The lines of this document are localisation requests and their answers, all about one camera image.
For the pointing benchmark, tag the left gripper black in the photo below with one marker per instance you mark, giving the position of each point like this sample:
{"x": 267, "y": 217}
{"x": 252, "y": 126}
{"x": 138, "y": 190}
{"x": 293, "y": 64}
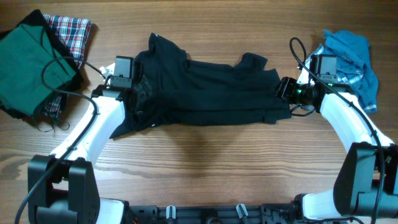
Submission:
{"x": 143, "y": 89}

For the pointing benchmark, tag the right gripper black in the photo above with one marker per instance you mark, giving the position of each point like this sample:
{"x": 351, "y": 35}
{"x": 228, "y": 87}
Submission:
{"x": 285, "y": 87}

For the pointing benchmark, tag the black shirt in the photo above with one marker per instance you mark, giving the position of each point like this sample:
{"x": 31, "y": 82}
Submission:
{"x": 206, "y": 94}

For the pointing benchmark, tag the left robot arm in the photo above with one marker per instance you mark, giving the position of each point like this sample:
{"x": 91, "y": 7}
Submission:
{"x": 62, "y": 186}

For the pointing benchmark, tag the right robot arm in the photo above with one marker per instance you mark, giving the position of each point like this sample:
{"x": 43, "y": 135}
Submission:
{"x": 366, "y": 185}

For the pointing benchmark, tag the blue denim cloth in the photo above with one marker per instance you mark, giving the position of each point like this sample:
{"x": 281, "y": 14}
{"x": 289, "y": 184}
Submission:
{"x": 353, "y": 65}

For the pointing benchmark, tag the plaid red blue shirt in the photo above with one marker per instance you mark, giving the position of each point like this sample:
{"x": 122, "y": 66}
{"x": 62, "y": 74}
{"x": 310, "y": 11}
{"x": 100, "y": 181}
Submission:
{"x": 73, "y": 33}

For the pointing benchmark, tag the green folded cloth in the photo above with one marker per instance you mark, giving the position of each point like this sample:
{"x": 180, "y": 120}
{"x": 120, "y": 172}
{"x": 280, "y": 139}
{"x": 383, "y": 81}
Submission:
{"x": 24, "y": 53}

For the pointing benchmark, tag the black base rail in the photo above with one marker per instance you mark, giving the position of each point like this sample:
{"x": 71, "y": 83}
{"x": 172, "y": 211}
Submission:
{"x": 262, "y": 214}

